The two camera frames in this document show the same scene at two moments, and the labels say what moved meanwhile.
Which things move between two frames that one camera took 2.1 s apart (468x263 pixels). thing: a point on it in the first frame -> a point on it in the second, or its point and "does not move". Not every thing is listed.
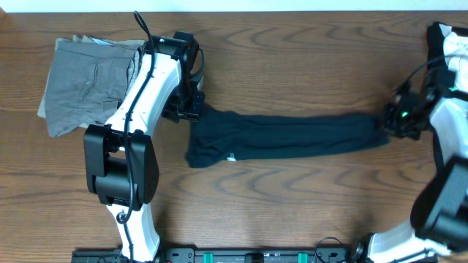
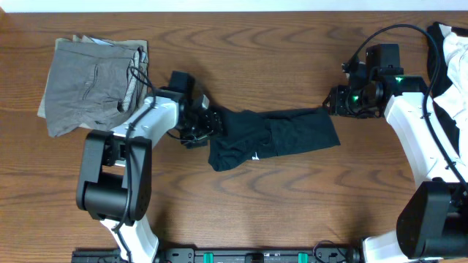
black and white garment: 447,49 does not move
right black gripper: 387,123 -> 337,96
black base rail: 236,255 does not move
